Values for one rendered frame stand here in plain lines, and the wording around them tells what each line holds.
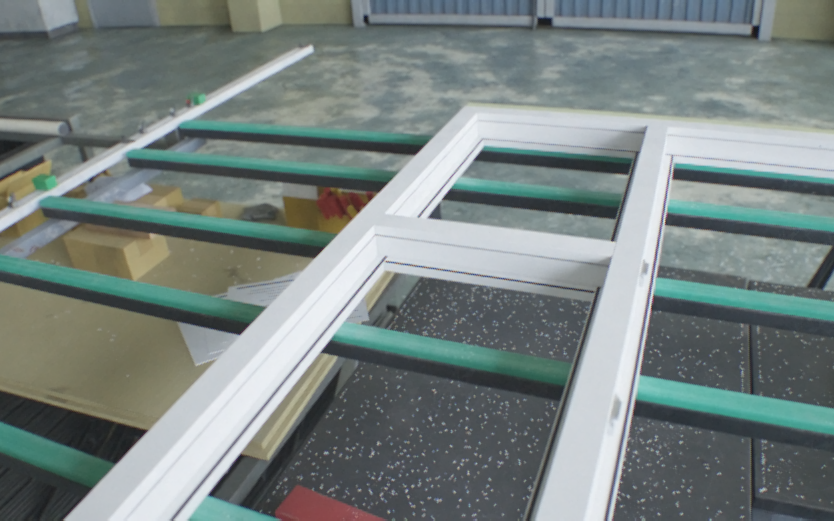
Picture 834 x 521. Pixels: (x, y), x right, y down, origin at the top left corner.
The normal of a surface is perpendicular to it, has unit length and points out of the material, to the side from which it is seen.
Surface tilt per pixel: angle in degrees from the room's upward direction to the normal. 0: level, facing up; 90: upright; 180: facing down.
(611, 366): 0
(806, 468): 0
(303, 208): 90
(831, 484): 0
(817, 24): 90
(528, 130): 90
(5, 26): 90
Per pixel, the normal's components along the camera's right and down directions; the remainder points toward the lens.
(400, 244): -0.36, 0.50
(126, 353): -0.07, -0.86
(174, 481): 0.93, 0.14
